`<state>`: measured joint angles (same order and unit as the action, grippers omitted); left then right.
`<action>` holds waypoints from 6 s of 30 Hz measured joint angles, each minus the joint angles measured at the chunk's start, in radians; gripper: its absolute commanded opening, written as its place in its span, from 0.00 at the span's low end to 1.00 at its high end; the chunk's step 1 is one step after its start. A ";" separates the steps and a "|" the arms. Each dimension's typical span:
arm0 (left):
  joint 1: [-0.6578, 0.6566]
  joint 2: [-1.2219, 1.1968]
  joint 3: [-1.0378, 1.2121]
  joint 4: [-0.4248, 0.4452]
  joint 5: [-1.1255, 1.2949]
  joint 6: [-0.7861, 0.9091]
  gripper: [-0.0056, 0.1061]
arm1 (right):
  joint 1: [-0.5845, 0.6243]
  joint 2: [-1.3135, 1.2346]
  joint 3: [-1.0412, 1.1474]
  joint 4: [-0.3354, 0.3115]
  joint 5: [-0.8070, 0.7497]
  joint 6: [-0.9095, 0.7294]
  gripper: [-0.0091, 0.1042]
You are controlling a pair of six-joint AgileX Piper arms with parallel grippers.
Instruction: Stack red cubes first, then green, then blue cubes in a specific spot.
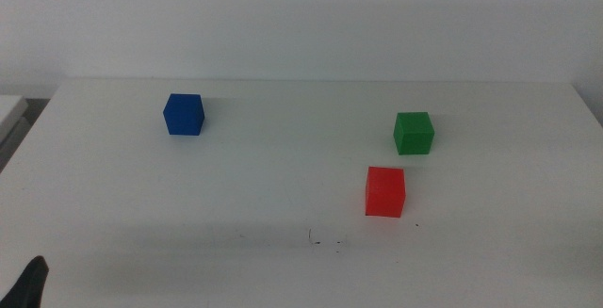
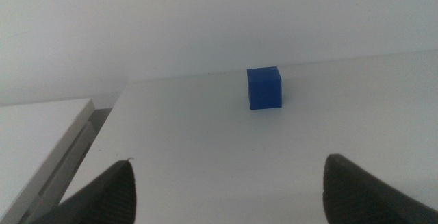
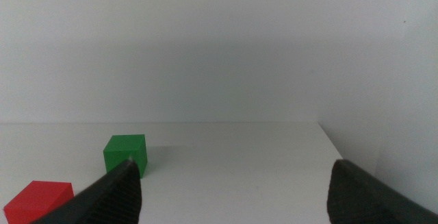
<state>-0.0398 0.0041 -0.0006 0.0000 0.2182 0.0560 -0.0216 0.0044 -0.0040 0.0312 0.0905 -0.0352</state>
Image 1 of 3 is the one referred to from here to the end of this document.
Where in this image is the red cube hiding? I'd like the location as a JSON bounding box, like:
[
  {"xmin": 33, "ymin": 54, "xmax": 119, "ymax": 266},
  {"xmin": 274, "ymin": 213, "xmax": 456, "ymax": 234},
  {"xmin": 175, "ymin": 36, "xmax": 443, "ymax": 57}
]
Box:
[{"xmin": 365, "ymin": 166, "xmax": 407, "ymax": 219}]

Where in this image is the green cube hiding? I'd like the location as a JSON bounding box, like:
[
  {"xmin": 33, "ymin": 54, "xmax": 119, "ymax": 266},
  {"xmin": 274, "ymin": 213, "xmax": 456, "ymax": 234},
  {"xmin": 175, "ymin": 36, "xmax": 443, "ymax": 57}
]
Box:
[{"xmin": 393, "ymin": 111, "xmax": 435, "ymax": 156}]

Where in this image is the blue cube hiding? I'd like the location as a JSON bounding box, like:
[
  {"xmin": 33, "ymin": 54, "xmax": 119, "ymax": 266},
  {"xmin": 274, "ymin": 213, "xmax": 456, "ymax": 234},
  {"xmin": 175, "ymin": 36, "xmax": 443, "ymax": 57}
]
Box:
[{"xmin": 162, "ymin": 92, "xmax": 206, "ymax": 137}]

